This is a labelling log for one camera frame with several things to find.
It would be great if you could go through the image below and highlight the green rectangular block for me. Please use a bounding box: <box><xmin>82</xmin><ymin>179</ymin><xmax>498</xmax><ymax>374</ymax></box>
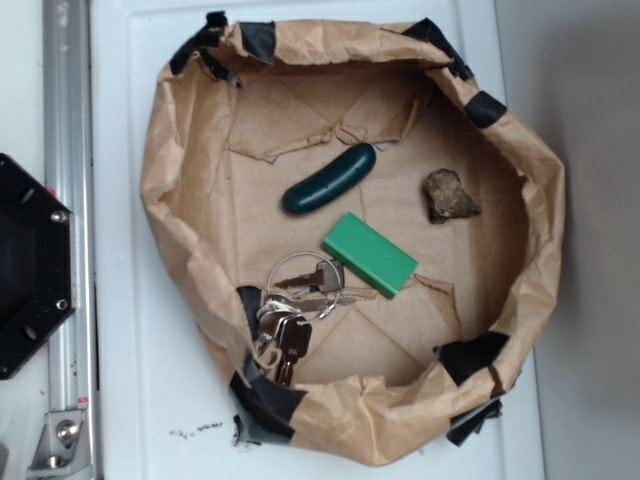
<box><xmin>322</xmin><ymin>213</ymin><xmax>418</xmax><ymax>299</ymax></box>

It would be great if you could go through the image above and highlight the brown paper bag tray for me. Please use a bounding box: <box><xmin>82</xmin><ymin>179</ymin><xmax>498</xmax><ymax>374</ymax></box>
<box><xmin>140</xmin><ymin>12</ymin><xmax>566</xmax><ymax>466</ymax></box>

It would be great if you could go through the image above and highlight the silver key bunch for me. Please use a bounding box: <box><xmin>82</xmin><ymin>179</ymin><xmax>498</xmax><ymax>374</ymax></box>
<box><xmin>255</xmin><ymin>251</ymin><xmax>346</xmax><ymax>387</ymax></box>

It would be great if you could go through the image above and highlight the dark green toy cucumber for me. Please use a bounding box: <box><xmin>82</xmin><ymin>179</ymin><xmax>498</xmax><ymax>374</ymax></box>
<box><xmin>281</xmin><ymin>143</ymin><xmax>377</xmax><ymax>215</ymax></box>

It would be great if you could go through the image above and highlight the brown rock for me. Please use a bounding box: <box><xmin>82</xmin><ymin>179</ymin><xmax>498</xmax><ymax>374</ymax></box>
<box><xmin>424</xmin><ymin>169</ymin><xmax>481</xmax><ymax>224</ymax></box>

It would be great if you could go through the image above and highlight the white plastic tray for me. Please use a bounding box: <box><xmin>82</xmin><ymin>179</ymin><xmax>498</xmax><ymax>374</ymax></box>
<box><xmin>90</xmin><ymin>1</ymin><xmax>545</xmax><ymax>479</ymax></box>

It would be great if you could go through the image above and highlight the aluminium extrusion rail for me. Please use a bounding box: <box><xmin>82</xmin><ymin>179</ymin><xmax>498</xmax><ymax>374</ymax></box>
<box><xmin>43</xmin><ymin>1</ymin><xmax>101</xmax><ymax>479</ymax></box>

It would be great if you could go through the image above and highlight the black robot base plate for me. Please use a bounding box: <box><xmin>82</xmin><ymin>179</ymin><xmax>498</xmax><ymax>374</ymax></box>
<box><xmin>1</xmin><ymin>154</ymin><xmax>75</xmax><ymax>380</ymax></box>

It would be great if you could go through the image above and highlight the metal corner bracket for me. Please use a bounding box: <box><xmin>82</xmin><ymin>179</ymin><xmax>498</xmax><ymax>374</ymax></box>
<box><xmin>27</xmin><ymin>409</ymin><xmax>90</xmax><ymax>479</ymax></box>

